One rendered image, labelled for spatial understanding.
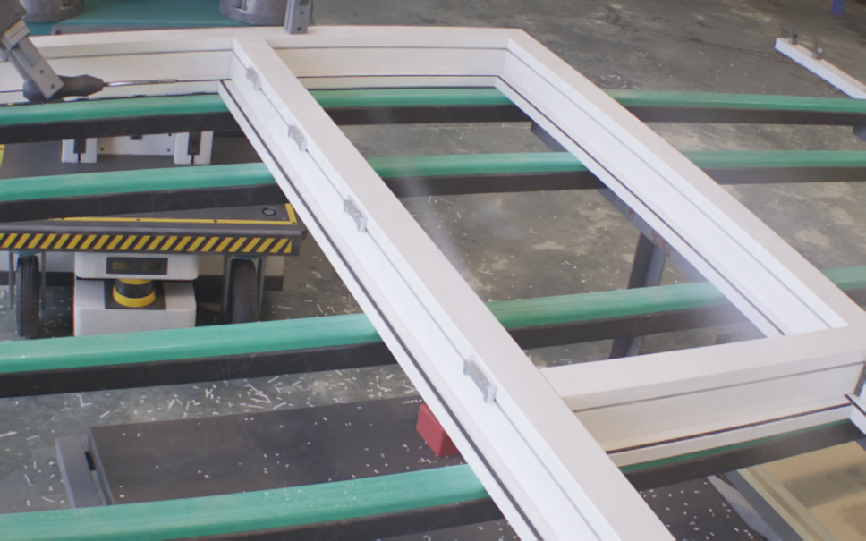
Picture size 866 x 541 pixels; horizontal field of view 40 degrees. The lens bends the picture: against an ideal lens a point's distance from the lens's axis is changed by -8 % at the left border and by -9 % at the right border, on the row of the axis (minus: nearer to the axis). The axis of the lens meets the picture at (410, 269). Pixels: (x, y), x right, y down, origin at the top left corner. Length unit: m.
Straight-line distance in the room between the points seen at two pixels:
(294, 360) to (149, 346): 0.14
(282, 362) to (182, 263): 1.39
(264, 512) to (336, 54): 0.93
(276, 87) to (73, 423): 1.12
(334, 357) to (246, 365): 0.09
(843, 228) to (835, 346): 2.83
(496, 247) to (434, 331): 2.19
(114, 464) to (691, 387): 0.67
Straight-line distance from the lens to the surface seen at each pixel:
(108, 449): 1.47
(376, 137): 3.86
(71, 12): 2.46
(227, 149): 2.87
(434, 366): 1.14
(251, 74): 1.60
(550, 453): 0.97
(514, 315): 1.27
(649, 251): 1.71
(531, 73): 1.81
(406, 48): 1.81
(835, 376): 1.24
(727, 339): 2.50
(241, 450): 1.48
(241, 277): 2.67
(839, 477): 1.60
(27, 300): 2.63
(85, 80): 1.55
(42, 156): 2.81
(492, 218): 3.47
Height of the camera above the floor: 1.49
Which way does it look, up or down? 28 degrees down
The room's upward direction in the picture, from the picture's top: 9 degrees clockwise
